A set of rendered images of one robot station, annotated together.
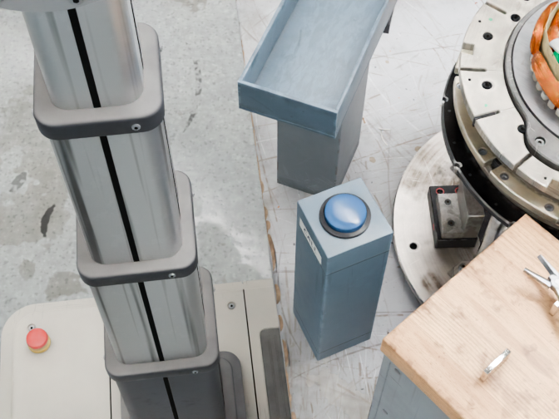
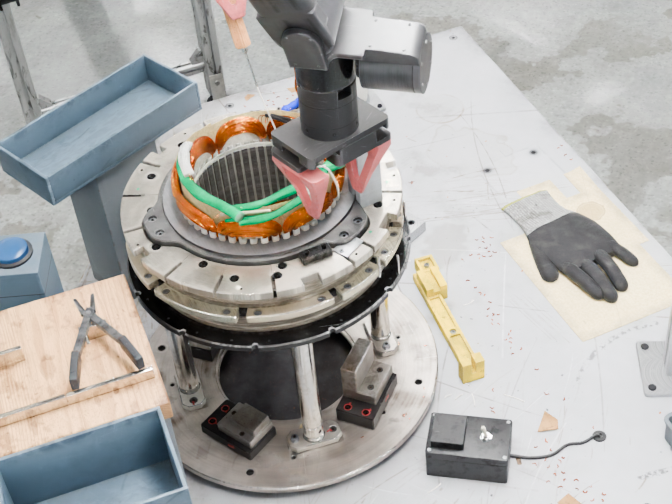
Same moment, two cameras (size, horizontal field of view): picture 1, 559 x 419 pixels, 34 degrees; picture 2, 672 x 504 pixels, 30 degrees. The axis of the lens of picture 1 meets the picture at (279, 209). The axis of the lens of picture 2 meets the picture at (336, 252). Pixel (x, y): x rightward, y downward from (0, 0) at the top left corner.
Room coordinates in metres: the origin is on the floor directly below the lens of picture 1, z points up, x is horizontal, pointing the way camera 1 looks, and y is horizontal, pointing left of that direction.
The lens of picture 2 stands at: (-0.35, -0.88, 2.02)
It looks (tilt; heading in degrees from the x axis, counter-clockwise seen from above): 43 degrees down; 26
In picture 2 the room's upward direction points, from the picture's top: 6 degrees counter-clockwise
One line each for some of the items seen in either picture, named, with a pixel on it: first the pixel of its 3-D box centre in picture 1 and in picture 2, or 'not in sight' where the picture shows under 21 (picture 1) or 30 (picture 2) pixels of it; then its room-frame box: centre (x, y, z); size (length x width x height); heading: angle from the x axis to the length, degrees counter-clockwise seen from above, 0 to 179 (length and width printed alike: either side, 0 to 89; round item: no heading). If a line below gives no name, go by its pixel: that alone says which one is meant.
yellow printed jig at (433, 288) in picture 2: not in sight; (446, 312); (0.74, -0.50, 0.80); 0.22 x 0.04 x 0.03; 38
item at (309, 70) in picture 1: (323, 96); (119, 196); (0.70, -0.05, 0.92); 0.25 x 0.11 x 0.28; 159
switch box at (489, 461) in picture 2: not in sight; (469, 444); (0.53, -0.60, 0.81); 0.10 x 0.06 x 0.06; 101
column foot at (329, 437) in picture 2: not in sight; (314, 436); (0.48, -0.42, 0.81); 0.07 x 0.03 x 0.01; 129
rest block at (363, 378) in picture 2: not in sight; (366, 370); (0.57, -0.46, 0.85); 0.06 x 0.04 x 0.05; 179
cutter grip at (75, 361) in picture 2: not in sight; (75, 369); (0.29, -0.26, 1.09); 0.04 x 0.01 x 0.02; 27
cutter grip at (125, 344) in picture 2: not in sight; (131, 352); (0.33, -0.31, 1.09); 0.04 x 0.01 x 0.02; 57
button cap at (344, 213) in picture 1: (345, 212); (10, 249); (0.46, -0.06, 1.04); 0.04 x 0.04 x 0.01
